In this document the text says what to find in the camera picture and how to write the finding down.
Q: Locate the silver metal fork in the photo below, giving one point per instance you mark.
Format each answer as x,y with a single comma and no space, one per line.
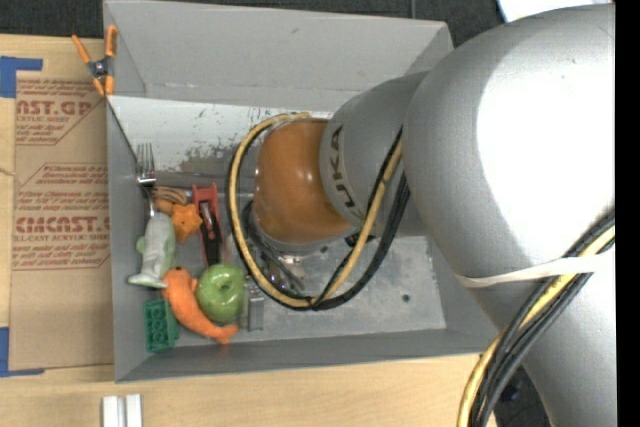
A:
145,165

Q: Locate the orange toy star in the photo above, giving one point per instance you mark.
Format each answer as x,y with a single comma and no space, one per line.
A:
186,222

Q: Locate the green apple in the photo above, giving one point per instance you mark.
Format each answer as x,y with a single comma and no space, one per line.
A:
220,292

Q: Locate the brown cardboard board red print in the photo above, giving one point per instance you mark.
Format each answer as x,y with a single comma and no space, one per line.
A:
60,305

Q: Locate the red and black tape dispenser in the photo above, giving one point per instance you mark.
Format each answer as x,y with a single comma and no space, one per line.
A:
206,207

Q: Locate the orange plush fish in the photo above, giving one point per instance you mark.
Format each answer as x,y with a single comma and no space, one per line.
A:
186,302

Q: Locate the pale green toy figure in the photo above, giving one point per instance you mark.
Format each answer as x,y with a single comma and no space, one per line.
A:
159,245

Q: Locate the grey metal bin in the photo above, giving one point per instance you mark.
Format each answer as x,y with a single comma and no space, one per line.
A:
280,55

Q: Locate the green toy brick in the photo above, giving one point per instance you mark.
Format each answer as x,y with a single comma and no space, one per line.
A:
159,326

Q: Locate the brown striped toy bread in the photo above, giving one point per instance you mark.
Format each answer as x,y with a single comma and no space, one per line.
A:
169,198

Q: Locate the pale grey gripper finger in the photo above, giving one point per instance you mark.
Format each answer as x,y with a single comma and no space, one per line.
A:
251,314
259,314

